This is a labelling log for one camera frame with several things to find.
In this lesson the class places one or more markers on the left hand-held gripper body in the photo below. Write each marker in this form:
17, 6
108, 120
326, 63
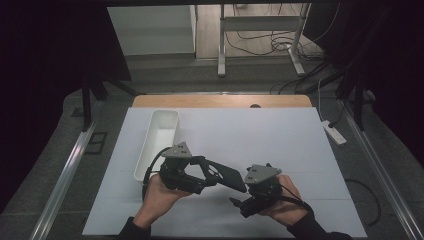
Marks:
176, 173

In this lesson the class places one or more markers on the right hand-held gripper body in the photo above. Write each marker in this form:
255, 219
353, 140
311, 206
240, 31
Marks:
261, 176

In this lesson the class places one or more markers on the black phone case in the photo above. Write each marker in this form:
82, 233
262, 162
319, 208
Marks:
230, 180

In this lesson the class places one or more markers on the white plastic bin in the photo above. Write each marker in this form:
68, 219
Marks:
163, 130

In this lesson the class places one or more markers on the person's left hand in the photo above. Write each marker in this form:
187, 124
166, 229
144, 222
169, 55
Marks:
158, 203

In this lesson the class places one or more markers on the person's right hand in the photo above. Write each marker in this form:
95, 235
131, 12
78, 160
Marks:
286, 208

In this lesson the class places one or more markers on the white table mat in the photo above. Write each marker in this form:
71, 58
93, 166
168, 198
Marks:
250, 133

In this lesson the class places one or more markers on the wooden table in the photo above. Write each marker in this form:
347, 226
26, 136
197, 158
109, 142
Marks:
200, 101

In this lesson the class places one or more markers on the white power strip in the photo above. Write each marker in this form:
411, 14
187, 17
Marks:
334, 133

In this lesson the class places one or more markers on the black metal stand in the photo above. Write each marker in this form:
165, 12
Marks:
359, 100
87, 103

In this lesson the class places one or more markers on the white cabinet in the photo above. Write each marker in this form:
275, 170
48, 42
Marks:
153, 30

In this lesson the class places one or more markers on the dark curtain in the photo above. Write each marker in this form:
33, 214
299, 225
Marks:
393, 66
40, 83

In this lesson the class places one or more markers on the aluminium rail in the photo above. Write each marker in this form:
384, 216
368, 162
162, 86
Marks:
376, 166
71, 163

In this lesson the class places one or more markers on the white desk frame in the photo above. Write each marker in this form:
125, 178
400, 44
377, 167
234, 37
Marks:
260, 23

